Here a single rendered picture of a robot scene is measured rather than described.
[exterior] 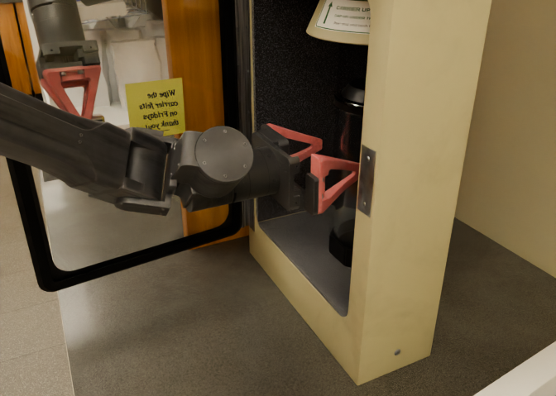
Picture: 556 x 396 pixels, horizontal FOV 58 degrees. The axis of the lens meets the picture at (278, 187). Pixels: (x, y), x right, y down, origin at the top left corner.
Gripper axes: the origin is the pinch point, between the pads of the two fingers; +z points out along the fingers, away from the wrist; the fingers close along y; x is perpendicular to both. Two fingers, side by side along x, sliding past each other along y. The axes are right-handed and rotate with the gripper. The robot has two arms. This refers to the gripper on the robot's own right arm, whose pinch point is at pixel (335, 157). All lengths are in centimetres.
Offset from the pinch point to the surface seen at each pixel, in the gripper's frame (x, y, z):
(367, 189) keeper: -2.5, -13.8, -5.0
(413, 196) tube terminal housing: -1.2, -14.8, -0.1
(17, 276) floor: 116, 180, -58
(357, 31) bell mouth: -16.2, -5.7, -1.8
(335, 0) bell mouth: -18.8, -1.8, -2.1
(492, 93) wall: -0.9, 10.6, 37.9
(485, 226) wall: 23.2, 6.8, 37.8
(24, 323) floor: 116, 143, -56
